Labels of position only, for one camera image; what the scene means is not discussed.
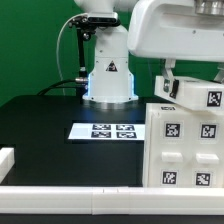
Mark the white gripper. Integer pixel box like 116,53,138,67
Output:
127,0,224,99

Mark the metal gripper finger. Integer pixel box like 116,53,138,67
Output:
214,63,224,83

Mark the white cabinet box with tags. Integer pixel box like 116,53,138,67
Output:
154,76,224,111

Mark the white cabinet door with knob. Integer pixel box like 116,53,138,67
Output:
190,114,224,188

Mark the white cabinet body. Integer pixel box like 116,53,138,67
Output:
142,103,224,188

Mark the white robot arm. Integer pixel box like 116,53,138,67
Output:
74,0,224,110

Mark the white tag sheet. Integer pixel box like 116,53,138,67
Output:
68,123,145,141

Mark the black cable bundle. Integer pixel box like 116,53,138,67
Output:
37,78,90,97

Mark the grey cable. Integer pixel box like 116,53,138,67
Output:
55,13,88,96

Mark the white left wall block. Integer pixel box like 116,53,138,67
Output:
0,147,15,183

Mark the white front wall rail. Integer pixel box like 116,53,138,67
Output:
0,186,224,215

